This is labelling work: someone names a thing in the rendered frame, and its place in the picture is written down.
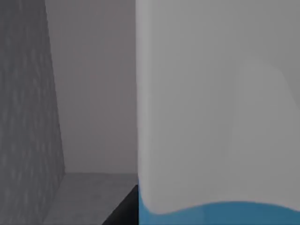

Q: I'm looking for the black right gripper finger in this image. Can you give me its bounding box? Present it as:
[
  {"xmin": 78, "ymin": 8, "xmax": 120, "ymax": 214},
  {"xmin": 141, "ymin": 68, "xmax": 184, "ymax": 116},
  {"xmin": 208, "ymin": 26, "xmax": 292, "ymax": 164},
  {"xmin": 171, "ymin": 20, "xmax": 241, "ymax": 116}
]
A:
[{"xmin": 101, "ymin": 184, "xmax": 139, "ymax": 225}]

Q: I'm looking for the white and blue bottle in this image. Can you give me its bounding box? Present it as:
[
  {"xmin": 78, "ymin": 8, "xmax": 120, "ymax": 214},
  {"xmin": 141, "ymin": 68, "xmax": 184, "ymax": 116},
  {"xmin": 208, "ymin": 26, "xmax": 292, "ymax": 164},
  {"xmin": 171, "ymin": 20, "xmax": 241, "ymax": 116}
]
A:
[{"xmin": 135, "ymin": 0, "xmax": 300, "ymax": 225}]

